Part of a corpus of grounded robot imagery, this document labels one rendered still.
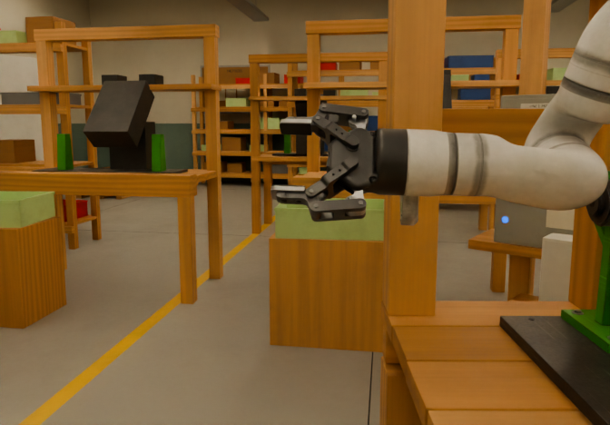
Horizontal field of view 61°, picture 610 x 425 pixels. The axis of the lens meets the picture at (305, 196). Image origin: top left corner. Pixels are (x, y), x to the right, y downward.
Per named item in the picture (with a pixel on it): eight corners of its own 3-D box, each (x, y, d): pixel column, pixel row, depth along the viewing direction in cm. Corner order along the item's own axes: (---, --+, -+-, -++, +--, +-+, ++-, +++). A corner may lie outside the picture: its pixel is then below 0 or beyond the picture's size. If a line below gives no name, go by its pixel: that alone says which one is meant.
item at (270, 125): (340, 188, 1011) (342, 71, 981) (192, 185, 1057) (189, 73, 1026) (343, 184, 1064) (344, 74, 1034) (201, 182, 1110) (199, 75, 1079)
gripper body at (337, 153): (413, 112, 58) (329, 109, 59) (416, 176, 53) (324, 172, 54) (406, 151, 64) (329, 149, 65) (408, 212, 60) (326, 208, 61)
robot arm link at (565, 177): (455, 214, 55) (443, 179, 63) (606, 221, 54) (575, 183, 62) (463, 153, 52) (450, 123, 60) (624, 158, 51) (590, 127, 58)
